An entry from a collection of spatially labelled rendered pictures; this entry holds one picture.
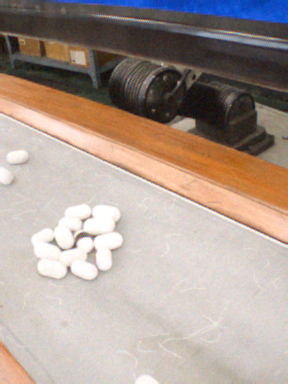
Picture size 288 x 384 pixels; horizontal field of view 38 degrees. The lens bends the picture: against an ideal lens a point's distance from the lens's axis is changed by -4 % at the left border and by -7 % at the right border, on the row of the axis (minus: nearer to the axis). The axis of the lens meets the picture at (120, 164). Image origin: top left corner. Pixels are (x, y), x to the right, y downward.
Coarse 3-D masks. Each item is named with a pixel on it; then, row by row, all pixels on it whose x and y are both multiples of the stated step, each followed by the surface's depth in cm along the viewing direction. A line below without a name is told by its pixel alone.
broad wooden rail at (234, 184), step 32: (0, 96) 93; (32, 96) 89; (64, 96) 87; (64, 128) 76; (96, 128) 72; (128, 128) 71; (160, 128) 70; (128, 160) 65; (160, 160) 62; (192, 160) 61; (224, 160) 60; (256, 160) 59; (192, 192) 57; (224, 192) 54; (256, 192) 52; (256, 224) 50
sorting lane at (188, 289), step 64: (0, 128) 84; (0, 192) 64; (64, 192) 62; (128, 192) 60; (0, 256) 52; (128, 256) 49; (192, 256) 48; (256, 256) 47; (0, 320) 43; (64, 320) 42; (128, 320) 41; (192, 320) 40; (256, 320) 39
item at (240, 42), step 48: (0, 0) 21; (48, 0) 18; (96, 0) 16; (144, 0) 14; (192, 0) 13; (240, 0) 12; (96, 48) 17; (144, 48) 15; (192, 48) 13; (240, 48) 12
